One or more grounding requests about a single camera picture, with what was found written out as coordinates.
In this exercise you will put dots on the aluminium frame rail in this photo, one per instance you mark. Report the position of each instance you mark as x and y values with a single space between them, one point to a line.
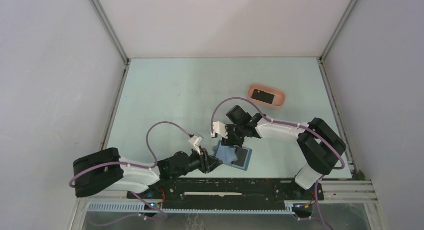
274 189

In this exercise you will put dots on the blue card holder wallet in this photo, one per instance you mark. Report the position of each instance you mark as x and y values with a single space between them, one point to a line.
226 154

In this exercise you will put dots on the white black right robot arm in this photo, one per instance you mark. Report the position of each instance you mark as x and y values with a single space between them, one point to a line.
321 147

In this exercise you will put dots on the black credit card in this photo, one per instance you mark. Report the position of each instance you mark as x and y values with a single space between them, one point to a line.
262 96
242 158

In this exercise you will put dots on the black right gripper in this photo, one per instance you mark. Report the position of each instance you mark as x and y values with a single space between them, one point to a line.
230 141

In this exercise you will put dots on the pink oval tray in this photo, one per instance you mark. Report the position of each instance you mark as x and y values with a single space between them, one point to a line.
279 96

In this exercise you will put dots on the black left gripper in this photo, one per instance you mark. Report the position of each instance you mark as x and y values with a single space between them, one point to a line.
211 162

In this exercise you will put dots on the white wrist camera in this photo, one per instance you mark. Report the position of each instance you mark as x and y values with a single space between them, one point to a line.
195 142
219 129

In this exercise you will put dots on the blue-white cable duct strip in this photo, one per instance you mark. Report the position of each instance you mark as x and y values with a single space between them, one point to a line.
139 207

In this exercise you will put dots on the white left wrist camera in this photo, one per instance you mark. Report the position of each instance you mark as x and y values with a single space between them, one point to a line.
195 142

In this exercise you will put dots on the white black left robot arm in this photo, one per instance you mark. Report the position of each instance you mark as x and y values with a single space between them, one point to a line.
106 170

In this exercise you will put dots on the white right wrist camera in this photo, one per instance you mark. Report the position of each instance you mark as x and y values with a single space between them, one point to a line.
219 129

